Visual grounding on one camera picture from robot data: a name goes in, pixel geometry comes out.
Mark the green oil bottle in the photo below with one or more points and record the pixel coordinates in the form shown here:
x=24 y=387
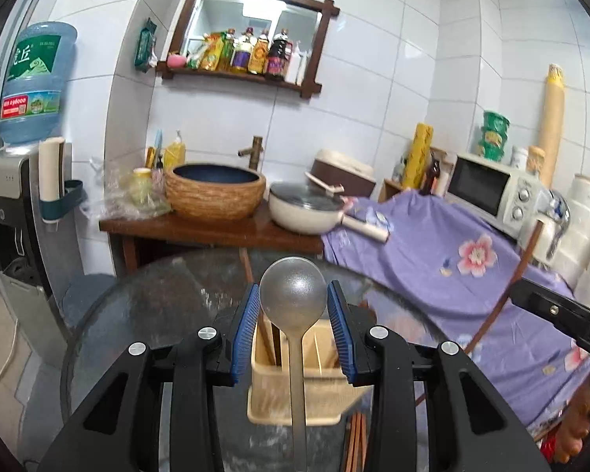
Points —
x=228 y=48

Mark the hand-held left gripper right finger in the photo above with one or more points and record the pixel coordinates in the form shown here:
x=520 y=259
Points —
x=343 y=339

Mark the white squeeze bottle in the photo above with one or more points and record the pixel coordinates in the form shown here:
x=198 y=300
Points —
x=303 y=66
x=295 y=62

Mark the small wooden box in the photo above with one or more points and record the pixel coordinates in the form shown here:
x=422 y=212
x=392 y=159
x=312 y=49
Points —
x=391 y=190

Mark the yellow-green seasoning packet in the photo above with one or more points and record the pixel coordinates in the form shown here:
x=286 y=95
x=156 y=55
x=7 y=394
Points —
x=212 y=52

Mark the brown sauce bottle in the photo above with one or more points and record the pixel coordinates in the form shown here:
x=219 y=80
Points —
x=259 y=55

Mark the grey water dispenser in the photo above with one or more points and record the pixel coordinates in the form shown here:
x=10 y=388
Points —
x=14 y=236

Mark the blue toothbrush case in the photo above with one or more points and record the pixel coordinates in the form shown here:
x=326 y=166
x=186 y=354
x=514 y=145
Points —
x=157 y=142

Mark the purple floral cloth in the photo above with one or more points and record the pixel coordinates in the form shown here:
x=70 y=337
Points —
x=447 y=280

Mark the pale yellow cup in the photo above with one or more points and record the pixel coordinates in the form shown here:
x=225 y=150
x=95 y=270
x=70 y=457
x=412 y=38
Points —
x=141 y=187

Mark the white paper cup tube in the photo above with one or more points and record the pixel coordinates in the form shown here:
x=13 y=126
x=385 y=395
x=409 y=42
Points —
x=51 y=177

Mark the white rice paddle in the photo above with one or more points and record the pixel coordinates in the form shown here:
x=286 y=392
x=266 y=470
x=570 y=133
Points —
x=324 y=185

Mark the brown and cream rice cooker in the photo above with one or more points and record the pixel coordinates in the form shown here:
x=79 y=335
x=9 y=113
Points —
x=346 y=174

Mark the tall stack of paper cups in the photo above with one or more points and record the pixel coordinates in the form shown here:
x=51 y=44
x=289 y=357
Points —
x=552 y=123

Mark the dark soy sauce bottle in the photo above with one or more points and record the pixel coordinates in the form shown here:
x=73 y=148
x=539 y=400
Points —
x=279 y=57

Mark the cream plastic utensil holder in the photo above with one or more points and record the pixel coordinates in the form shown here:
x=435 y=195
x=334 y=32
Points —
x=309 y=403

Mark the clear plastic bag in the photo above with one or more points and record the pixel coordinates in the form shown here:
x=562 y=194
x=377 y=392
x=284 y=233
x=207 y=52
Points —
x=118 y=199

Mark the green packet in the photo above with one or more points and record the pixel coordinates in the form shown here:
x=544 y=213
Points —
x=146 y=44

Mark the yellow-lidded jar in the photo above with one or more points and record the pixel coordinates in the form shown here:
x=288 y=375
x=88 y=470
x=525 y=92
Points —
x=536 y=160

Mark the pink small bowl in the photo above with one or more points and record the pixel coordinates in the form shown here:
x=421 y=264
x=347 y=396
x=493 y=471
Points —
x=175 y=60

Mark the brown glass bottle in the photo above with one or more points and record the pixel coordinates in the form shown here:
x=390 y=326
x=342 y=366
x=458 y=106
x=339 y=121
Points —
x=432 y=177

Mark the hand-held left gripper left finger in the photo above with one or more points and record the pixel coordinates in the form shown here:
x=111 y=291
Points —
x=243 y=337

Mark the round-bowl grey metal spoon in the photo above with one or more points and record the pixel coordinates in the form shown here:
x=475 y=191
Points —
x=293 y=287

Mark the yellow soap pump bottle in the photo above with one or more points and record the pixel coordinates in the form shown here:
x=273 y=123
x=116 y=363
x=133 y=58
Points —
x=174 y=153

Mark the wicker-wrapped wash basin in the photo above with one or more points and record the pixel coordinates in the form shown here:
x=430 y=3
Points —
x=215 y=199

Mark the blue water jug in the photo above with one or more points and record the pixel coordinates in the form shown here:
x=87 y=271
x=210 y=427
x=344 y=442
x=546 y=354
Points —
x=34 y=83

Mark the bronze faucet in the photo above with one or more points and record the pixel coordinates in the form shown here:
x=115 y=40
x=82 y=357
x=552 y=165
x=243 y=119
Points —
x=253 y=153

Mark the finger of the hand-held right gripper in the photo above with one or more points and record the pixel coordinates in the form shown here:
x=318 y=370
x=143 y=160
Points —
x=553 y=310

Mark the teal cup holder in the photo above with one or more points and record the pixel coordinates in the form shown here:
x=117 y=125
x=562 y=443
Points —
x=71 y=201

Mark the person's right hand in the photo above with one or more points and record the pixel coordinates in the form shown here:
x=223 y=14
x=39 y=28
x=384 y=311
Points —
x=573 y=427

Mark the wooden counter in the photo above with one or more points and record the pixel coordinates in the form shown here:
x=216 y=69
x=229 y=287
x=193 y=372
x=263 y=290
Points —
x=211 y=235

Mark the white pan with glass lid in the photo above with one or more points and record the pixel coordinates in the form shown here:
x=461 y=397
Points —
x=305 y=211

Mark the white microwave oven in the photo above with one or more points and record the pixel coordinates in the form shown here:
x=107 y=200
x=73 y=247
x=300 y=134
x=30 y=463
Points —
x=496 y=191

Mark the pile of brown chopsticks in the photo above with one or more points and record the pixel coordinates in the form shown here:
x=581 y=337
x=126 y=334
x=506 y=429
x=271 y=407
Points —
x=356 y=442

